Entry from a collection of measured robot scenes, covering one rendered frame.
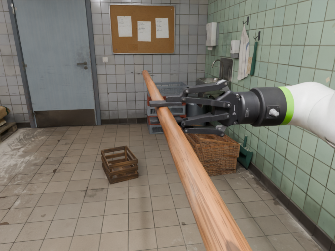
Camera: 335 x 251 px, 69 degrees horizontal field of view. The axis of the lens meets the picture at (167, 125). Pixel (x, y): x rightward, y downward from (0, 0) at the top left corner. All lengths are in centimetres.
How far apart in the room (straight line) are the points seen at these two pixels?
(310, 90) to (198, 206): 46
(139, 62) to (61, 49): 122
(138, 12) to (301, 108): 374
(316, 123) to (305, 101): 6
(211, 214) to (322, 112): 40
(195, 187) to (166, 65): 402
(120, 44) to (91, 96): 97
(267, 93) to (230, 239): 43
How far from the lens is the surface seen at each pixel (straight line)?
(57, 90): 437
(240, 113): 56
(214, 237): 19
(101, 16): 421
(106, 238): 199
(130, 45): 415
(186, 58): 428
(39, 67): 439
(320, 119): 56
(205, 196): 22
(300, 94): 61
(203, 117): 55
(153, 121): 53
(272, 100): 57
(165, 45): 419
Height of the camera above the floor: 133
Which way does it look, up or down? 18 degrees down
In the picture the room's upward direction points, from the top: straight up
